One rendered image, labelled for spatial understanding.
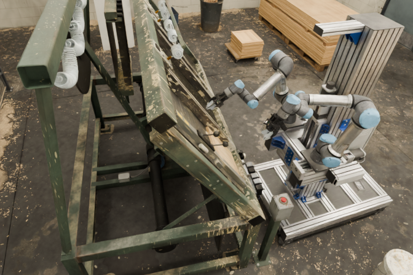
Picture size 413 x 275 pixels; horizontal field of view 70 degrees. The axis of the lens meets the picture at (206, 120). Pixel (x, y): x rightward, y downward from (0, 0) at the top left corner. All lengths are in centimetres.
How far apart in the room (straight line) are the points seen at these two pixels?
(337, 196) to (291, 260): 83
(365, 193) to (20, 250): 343
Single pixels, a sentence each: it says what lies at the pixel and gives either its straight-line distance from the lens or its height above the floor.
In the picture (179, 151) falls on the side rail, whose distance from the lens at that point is 148.
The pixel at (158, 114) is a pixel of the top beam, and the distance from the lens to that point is 130.
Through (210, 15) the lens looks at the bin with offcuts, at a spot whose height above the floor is 38.
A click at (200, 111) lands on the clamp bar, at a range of 216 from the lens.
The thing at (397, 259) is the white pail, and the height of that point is 37.
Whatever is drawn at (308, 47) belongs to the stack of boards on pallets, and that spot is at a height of 27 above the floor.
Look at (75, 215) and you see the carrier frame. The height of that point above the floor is 78.
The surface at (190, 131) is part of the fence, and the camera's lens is 175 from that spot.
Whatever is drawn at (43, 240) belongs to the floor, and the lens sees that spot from 337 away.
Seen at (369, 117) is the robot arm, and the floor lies 164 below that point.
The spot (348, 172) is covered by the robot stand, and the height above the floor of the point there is 96.
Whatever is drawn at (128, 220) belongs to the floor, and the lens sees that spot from 324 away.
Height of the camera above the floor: 275
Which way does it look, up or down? 41 degrees down
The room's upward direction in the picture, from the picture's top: 4 degrees clockwise
